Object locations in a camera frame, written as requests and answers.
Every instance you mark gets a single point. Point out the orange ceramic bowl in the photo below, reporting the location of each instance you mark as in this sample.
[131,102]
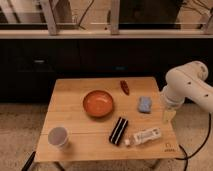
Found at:
[98,103]

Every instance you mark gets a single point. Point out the grey paper cup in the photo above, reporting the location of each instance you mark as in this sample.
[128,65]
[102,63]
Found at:
[58,137]

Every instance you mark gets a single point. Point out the black white striped case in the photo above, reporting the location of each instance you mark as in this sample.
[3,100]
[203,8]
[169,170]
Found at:
[118,131]

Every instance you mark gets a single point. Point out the blue sponge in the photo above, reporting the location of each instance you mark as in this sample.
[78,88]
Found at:
[145,104]

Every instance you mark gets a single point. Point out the dark low cabinet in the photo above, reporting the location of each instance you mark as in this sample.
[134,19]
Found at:
[30,67]

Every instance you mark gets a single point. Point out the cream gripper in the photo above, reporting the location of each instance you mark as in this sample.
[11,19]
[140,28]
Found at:
[168,115]

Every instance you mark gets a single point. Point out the black table leg brace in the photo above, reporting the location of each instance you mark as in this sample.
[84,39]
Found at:
[29,162]

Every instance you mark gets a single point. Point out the white plastic bottle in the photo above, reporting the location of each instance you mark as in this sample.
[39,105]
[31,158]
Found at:
[143,136]

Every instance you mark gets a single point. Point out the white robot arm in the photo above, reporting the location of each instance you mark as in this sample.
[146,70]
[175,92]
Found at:
[186,81]

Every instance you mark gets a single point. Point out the wooden window frame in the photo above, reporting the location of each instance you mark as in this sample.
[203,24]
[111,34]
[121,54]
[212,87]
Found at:
[93,19]

